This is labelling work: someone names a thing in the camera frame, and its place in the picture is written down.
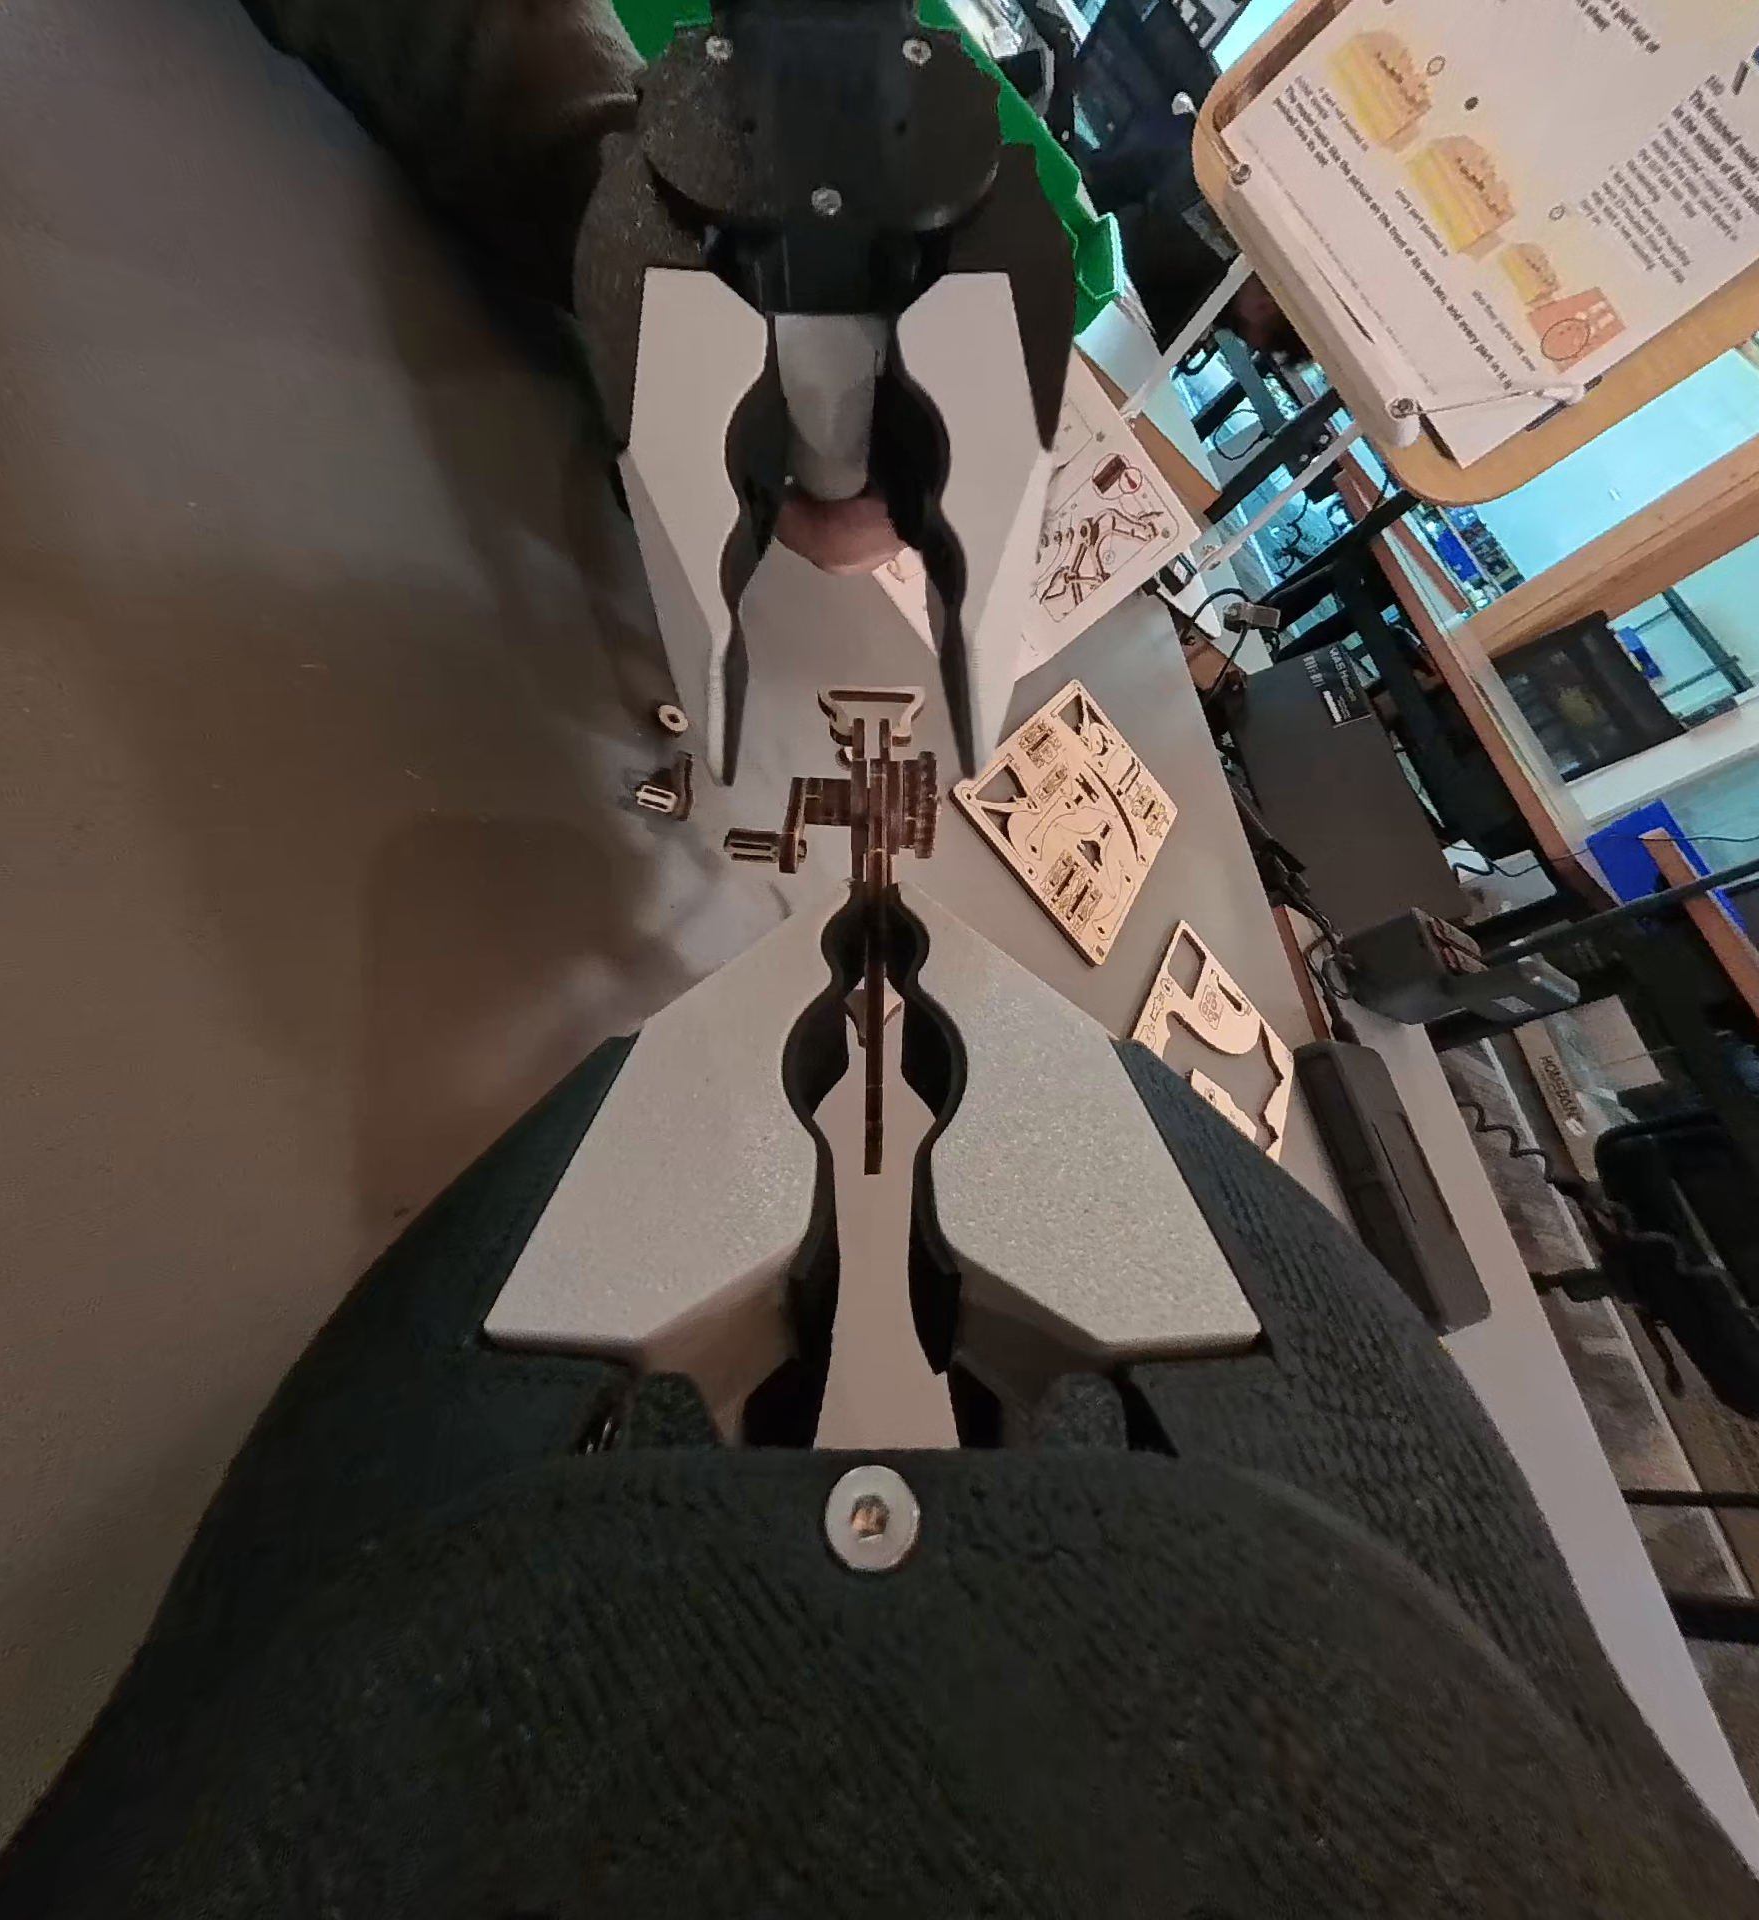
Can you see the wooden clipboard stand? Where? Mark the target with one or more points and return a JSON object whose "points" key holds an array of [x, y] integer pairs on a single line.
{"points": [[1571, 480]]}

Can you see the large green plastic bin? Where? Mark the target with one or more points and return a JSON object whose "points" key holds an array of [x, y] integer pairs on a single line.
{"points": [[1073, 197]]}

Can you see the wooden parts sheet slotted strips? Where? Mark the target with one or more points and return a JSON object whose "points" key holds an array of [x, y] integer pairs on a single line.
{"points": [[1059, 839]]}

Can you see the wooden gear axle assembly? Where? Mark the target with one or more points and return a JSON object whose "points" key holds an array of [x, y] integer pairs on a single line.
{"points": [[894, 817]]}

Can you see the assembly instruction booklet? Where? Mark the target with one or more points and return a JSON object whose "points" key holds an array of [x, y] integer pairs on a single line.
{"points": [[1104, 525]]}

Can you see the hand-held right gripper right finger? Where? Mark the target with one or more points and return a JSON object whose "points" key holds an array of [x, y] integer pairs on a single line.
{"points": [[1090, 1200]]}

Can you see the black flat box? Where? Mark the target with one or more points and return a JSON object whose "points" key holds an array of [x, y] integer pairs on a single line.
{"points": [[1344, 781]]}

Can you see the wooden parts sheet curved cutout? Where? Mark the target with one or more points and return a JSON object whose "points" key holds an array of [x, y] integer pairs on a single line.
{"points": [[1225, 1036]]}

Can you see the wooden support post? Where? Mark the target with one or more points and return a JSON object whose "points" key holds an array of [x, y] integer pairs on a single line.
{"points": [[1689, 525]]}

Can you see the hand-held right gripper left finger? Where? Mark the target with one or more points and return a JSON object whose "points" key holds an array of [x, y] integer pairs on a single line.
{"points": [[655, 1200]]}

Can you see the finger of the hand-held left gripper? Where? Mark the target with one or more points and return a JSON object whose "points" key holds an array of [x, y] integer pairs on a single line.
{"points": [[991, 450], [684, 450]]}

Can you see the desk with brown edge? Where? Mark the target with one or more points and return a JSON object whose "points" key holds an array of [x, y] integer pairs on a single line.
{"points": [[1750, 974]]}

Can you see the person's left hand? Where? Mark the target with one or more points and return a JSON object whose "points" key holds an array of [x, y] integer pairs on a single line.
{"points": [[851, 537]]}

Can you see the person's left forearm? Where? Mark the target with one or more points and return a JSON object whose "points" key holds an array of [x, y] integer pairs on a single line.
{"points": [[445, 75]]}

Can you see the blue plastic bin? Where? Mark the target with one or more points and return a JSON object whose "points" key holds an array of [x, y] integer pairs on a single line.
{"points": [[1628, 856]]}

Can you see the grey power adapter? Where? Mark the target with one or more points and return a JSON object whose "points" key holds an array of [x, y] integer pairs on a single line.
{"points": [[1449, 968]]}

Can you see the wooden link piece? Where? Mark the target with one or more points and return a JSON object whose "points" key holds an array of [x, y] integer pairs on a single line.
{"points": [[663, 788]]}

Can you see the wooden model frame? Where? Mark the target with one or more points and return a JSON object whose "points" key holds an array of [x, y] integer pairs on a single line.
{"points": [[872, 1050]]}

